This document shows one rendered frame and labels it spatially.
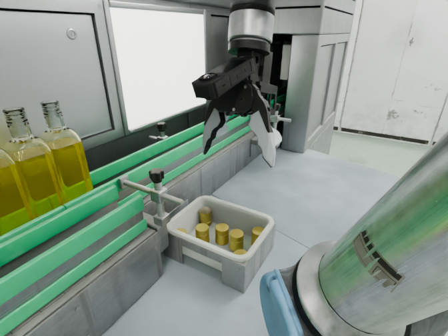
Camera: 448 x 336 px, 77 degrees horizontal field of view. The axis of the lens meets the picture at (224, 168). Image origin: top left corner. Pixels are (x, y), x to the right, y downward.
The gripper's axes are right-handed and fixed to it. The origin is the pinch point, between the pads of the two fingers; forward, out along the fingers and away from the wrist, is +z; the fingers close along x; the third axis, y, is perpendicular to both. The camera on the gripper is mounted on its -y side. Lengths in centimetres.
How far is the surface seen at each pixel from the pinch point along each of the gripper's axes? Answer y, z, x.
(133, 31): 7, -28, 41
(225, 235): 12.4, 20.9, 9.6
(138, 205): -8.5, 10.4, 15.5
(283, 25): 67, -45, 30
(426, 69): 350, -75, 2
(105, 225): -15.8, 12.2, 14.4
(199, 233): 8.2, 20.7, 14.5
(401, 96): 356, -45, 21
